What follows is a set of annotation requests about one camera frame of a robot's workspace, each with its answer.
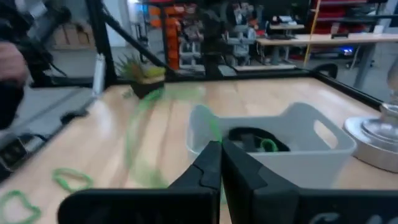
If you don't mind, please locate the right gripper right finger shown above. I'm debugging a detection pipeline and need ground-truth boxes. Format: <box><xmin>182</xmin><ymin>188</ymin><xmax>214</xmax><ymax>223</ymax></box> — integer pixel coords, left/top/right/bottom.
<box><xmin>221</xmin><ymin>139</ymin><xmax>398</xmax><ymax>224</ymax></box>

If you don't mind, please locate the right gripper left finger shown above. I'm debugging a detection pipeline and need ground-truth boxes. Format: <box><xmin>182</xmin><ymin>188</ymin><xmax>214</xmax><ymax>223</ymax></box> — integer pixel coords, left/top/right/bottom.
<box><xmin>57</xmin><ymin>140</ymin><xmax>223</xmax><ymax>224</ymax></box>

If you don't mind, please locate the white plastic bin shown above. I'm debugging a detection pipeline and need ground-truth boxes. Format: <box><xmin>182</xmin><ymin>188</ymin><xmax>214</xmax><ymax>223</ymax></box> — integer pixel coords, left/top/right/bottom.
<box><xmin>185</xmin><ymin>101</ymin><xmax>358</xmax><ymax>191</ymax></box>

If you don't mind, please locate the green rubber band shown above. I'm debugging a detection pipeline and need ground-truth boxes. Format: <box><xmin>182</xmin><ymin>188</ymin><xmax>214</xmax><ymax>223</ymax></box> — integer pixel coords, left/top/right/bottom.
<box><xmin>51</xmin><ymin>167</ymin><xmax>95</xmax><ymax>193</ymax></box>
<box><xmin>123</xmin><ymin>86</ymin><xmax>225</xmax><ymax>190</ymax></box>
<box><xmin>0</xmin><ymin>190</ymin><xmax>42</xmax><ymax>224</ymax></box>
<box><xmin>257</xmin><ymin>138</ymin><xmax>280</xmax><ymax>153</ymax></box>

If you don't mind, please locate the black rubber band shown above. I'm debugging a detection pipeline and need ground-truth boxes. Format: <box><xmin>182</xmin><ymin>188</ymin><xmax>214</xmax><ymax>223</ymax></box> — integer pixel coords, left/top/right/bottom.
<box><xmin>228</xmin><ymin>126</ymin><xmax>291</xmax><ymax>154</ymax></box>

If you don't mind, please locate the orange bin rack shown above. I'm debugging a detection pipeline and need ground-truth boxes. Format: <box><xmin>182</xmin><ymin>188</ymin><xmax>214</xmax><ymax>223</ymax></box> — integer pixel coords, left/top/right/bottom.
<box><xmin>148</xmin><ymin>4</ymin><xmax>182</xmax><ymax>71</ymax></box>

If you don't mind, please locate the white shade table lamp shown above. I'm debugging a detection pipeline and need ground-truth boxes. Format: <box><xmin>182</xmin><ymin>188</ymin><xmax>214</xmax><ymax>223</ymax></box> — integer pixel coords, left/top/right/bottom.
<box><xmin>341</xmin><ymin>57</ymin><xmax>398</xmax><ymax>174</ymax></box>

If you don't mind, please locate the potted green plant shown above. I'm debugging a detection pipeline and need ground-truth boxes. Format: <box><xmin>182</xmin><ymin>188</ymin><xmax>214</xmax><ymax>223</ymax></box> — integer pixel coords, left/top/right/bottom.
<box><xmin>115</xmin><ymin>54</ymin><xmax>167</xmax><ymax>100</ymax></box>

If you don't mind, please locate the white cylinder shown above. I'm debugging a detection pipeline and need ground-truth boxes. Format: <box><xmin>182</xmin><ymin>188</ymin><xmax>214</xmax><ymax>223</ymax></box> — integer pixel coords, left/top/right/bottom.
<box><xmin>92</xmin><ymin>53</ymin><xmax>107</xmax><ymax>96</ymax></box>

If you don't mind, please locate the black office chair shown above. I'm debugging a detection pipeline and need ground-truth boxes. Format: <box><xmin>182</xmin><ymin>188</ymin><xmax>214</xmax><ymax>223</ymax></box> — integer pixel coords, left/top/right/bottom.
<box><xmin>312</xmin><ymin>62</ymin><xmax>340</xmax><ymax>80</ymax></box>

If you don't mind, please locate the wooden desk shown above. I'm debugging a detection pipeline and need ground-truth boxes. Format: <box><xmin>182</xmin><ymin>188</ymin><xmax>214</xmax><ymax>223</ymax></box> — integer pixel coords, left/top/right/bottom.
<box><xmin>255</xmin><ymin>32</ymin><xmax>398</xmax><ymax>91</ymax></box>

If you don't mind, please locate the yellow pole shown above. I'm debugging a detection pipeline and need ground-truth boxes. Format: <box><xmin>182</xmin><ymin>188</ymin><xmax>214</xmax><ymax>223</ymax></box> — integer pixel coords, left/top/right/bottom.
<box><xmin>303</xmin><ymin>0</ymin><xmax>322</xmax><ymax>68</ymax></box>

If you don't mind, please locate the person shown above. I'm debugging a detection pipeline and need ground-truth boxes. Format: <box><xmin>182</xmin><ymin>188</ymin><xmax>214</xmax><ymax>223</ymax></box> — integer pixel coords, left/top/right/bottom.
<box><xmin>0</xmin><ymin>0</ymin><xmax>73</xmax><ymax>131</ymax></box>

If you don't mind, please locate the red shelf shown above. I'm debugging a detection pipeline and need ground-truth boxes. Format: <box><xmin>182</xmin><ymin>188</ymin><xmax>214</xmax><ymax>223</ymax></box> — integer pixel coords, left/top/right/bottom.
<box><xmin>310</xmin><ymin>0</ymin><xmax>386</xmax><ymax>35</ymax></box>

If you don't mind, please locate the person's hand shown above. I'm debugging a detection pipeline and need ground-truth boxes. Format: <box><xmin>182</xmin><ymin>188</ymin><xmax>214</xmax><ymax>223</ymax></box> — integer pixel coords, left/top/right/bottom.
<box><xmin>0</xmin><ymin>41</ymin><xmax>29</xmax><ymax>85</ymax></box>

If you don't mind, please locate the black metal frame post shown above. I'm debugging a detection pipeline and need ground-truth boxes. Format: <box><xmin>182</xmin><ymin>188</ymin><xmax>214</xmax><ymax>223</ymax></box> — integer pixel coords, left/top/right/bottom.
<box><xmin>85</xmin><ymin>0</ymin><xmax>170</xmax><ymax>90</ymax></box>

